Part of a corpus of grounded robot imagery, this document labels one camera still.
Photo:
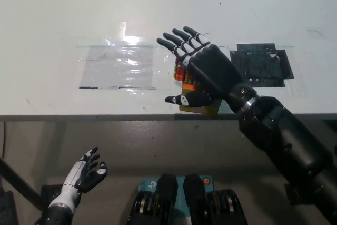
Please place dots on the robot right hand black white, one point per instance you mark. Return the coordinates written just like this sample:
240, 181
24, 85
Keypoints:
213, 69

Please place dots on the small multicolour studded puzzle cube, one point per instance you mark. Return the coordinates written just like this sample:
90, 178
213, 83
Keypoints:
181, 73

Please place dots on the large orange red puzzle cube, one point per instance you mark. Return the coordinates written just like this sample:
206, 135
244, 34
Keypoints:
208, 110

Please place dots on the black floor plate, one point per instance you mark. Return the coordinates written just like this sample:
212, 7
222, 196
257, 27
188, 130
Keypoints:
292, 194
50, 196

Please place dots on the black diagonal table leg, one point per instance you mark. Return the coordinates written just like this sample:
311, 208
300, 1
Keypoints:
18, 183

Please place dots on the black tape patch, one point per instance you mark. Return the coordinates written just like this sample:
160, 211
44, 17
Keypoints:
263, 64

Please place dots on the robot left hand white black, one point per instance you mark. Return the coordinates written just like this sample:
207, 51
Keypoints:
87, 177

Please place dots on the black box on floor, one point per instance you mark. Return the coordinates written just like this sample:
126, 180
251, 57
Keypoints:
8, 209

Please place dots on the clear plastic sheet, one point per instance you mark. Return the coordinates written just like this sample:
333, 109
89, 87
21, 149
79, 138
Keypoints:
117, 67

